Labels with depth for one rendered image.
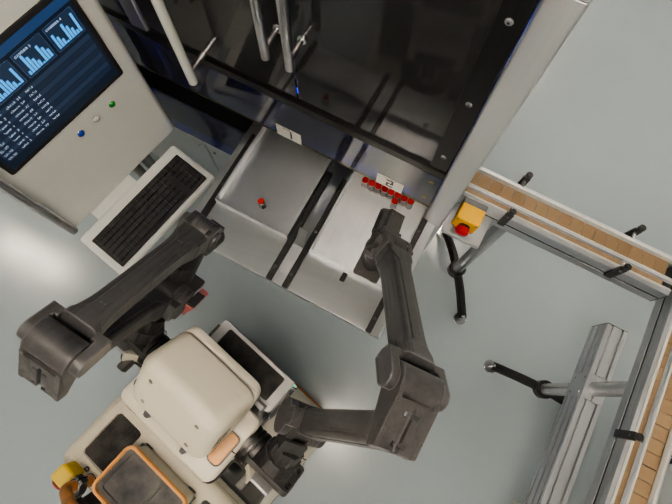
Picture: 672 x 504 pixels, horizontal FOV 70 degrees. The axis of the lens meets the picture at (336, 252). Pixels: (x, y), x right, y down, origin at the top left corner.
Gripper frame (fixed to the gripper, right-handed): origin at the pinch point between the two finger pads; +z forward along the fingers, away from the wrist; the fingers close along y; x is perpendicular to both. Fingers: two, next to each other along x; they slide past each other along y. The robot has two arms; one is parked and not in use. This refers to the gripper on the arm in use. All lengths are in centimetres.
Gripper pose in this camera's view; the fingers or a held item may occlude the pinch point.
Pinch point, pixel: (370, 268)
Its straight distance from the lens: 128.2
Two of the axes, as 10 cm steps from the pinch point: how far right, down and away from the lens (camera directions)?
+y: 4.6, -8.5, 2.4
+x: -8.9, -4.5, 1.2
